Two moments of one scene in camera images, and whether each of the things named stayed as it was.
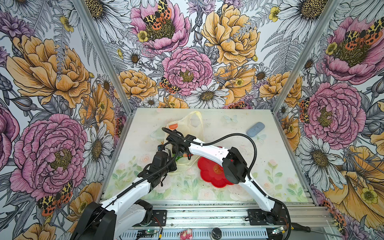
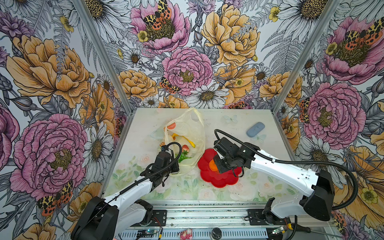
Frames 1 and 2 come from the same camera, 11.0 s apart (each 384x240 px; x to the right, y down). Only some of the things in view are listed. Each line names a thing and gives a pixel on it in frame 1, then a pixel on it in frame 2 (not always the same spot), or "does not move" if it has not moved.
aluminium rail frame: x=230 y=219 does not move
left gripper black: x=173 y=168 does not move
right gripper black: x=174 y=148 → x=219 y=163
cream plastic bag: x=192 y=124 does not move
